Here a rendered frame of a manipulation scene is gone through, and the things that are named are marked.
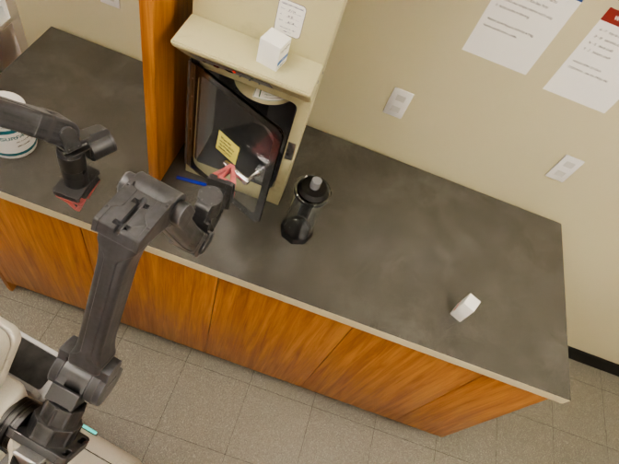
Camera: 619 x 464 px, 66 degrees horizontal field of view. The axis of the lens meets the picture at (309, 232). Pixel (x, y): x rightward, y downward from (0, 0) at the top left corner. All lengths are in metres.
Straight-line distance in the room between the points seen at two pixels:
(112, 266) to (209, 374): 1.56
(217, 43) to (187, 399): 1.56
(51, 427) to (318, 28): 0.93
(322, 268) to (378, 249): 0.21
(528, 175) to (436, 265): 0.52
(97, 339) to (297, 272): 0.73
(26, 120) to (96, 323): 0.46
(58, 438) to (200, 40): 0.83
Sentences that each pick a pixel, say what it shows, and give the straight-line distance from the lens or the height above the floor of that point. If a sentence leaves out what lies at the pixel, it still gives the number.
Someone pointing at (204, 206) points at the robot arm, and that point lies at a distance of 1.09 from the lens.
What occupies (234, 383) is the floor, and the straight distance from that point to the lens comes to 2.28.
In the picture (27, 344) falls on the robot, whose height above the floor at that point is 1.04.
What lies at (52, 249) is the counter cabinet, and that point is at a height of 0.60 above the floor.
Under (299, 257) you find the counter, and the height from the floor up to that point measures 0.94.
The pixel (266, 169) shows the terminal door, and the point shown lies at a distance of 1.25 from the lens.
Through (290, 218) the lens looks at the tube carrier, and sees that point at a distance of 1.42.
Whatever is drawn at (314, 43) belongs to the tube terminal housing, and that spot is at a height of 1.55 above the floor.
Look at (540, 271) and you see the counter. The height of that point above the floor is 0.94.
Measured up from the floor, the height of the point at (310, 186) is 1.19.
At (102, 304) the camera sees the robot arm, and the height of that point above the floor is 1.45.
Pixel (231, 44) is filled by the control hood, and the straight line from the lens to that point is 1.14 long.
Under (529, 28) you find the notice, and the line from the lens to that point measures 1.57.
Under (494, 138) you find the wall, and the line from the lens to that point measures 1.80.
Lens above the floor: 2.19
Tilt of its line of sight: 55 degrees down
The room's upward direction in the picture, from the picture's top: 25 degrees clockwise
